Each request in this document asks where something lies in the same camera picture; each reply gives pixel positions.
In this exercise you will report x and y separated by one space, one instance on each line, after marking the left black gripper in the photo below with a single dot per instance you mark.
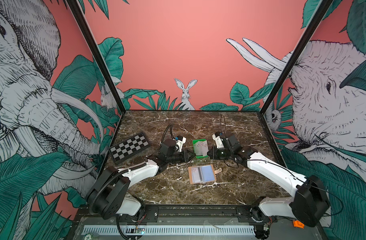
185 157

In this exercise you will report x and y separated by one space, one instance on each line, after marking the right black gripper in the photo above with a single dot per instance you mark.
215 155

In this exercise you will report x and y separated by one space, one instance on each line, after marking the green plastic card tray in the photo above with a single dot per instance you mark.
193 148

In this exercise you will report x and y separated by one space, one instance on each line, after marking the tan leather card holder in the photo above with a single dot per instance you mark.
203 174

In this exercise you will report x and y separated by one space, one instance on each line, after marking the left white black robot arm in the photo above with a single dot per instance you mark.
109 194

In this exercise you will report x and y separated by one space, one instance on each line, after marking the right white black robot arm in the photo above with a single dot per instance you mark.
307 201

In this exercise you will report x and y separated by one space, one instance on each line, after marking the black white checkerboard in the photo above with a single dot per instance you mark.
129 147

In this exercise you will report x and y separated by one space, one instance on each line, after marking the orange connector block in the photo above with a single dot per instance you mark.
298 224

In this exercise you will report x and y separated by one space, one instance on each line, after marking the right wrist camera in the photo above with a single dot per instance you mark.
216 137

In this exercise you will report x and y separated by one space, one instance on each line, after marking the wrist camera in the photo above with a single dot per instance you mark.
216 137
180 140

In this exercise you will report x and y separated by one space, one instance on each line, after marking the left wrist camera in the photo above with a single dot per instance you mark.
180 140

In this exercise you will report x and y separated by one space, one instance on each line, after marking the black mounting rail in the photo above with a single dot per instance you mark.
155 213

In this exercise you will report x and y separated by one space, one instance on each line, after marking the white slotted cable duct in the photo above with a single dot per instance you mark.
166 230

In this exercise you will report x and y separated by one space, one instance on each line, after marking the right black frame post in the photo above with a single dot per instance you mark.
316 19

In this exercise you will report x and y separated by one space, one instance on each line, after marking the black frame post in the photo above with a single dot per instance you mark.
88 36
316 19

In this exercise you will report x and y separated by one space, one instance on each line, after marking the left black frame post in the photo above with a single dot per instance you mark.
88 36

